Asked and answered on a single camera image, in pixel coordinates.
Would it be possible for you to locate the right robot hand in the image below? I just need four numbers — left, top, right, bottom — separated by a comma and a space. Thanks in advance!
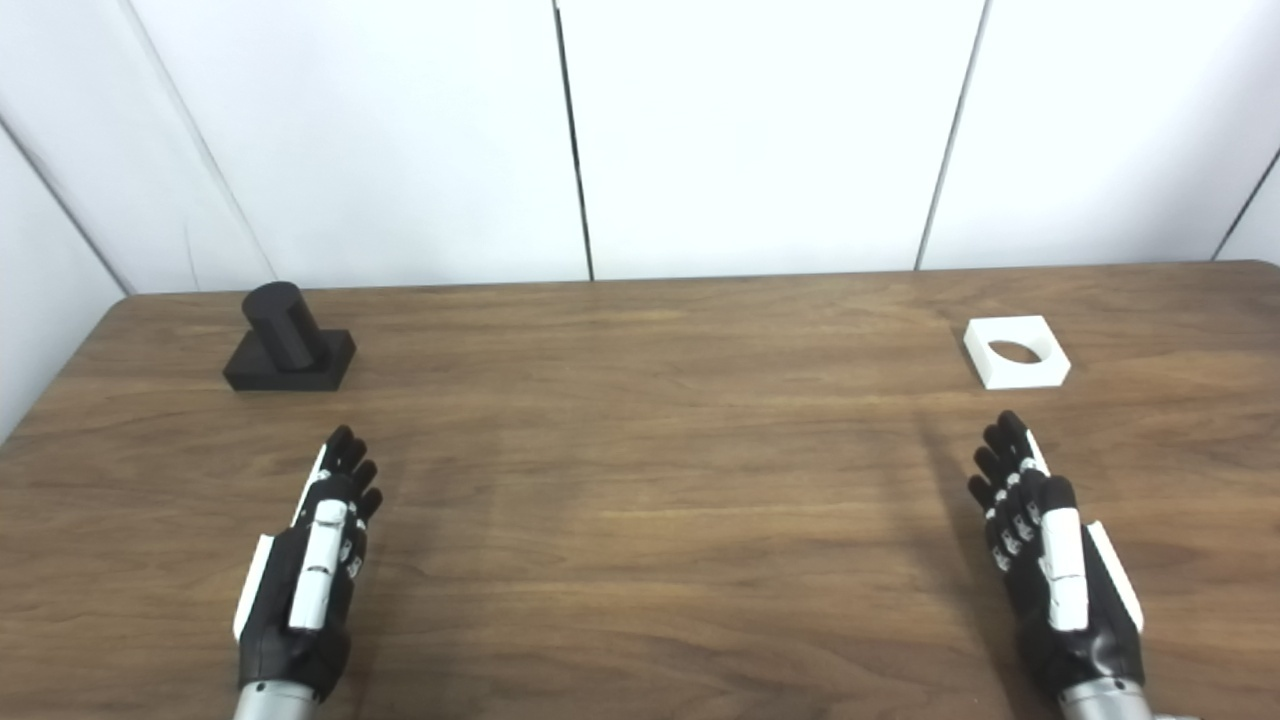
966, 410, 1147, 701

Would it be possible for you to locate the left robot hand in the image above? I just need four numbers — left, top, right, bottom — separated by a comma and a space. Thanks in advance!
232, 425, 384, 703

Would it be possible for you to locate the black peg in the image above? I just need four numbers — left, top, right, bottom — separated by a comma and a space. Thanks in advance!
222, 281, 357, 392

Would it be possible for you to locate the white square piece with hole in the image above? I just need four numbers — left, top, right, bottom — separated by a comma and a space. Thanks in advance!
963, 316, 1072, 390

